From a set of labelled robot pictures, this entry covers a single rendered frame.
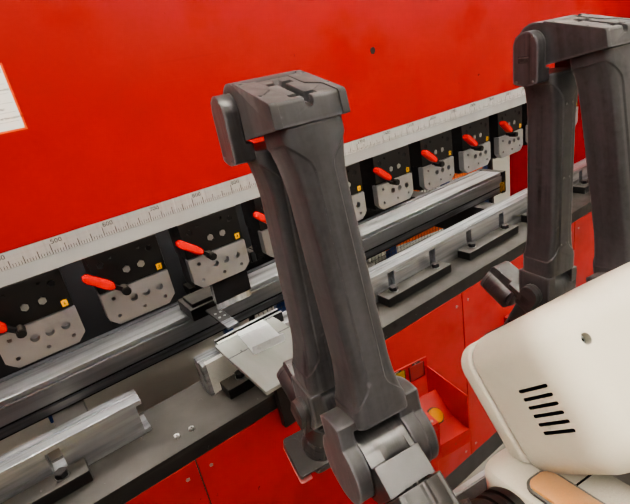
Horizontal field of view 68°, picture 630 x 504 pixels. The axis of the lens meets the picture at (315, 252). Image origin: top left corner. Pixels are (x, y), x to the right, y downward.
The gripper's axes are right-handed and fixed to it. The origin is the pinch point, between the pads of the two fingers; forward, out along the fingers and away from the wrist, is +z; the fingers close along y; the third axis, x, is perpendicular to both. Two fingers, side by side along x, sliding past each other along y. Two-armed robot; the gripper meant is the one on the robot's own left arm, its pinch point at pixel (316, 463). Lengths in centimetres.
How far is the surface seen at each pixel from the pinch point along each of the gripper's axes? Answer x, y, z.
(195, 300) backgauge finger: -66, 3, 29
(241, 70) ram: -74, -20, -34
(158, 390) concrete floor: -129, 23, 177
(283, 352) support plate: -30.4, -8.9, 15.0
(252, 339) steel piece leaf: -39.9, -4.8, 19.6
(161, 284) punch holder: -51, 12, 1
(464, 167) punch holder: -64, -94, 10
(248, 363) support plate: -31.9, -0.4, 15.8
